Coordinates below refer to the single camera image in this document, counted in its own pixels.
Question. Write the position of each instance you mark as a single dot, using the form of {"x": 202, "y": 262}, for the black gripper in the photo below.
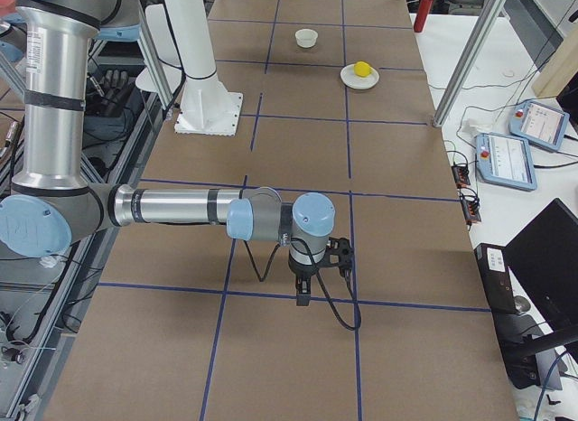
{"x": 302, "y": 272}

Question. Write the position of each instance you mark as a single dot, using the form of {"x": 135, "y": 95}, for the yellow lemon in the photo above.
{"x": 362, "y": 69}

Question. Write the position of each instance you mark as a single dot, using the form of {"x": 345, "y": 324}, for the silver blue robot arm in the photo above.
{"x": 51, "y": 205}

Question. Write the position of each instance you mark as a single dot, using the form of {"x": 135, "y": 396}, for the white plate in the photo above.
{"x": 351, "y": 80}

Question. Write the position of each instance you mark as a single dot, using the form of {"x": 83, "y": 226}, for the white bowl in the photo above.
{"x": 306, "y": 38}

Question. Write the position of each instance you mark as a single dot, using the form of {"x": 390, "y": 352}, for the black box device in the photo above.
{"x": 495, "y": 277}

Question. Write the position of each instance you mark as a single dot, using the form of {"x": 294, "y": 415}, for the orange black adapter board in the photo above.
{"x": 460, "y": 173}

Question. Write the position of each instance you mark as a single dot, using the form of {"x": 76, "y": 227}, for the black laptop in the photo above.
{"x": 543, "y": 258}

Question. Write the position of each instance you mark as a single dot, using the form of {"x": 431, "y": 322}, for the near blue teach pendant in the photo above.
{"x": 505, "y": 160}

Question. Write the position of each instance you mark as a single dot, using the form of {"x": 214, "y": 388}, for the blue teach pendant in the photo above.
{"x": 505, "y": 160}
{"x": 539, "y": 124}

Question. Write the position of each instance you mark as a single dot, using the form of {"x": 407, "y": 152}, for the far blue teach pendant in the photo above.
{"x": 539, "y": 124}

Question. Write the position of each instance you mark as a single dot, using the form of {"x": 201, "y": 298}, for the red cylinder bottle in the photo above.
{"x": 424, "y": 8}

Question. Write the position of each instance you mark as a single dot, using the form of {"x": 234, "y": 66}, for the wooden board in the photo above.
{"x": 560, "y": 69}

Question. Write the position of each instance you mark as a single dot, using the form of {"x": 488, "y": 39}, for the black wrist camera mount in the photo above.
{"x": 339, "y": 253}

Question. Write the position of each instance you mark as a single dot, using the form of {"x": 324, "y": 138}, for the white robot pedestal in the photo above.
{"x": 181, "y": 38}

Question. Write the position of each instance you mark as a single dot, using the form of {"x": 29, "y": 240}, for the aluminium frame post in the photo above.
{"x": 480, "y": 32}

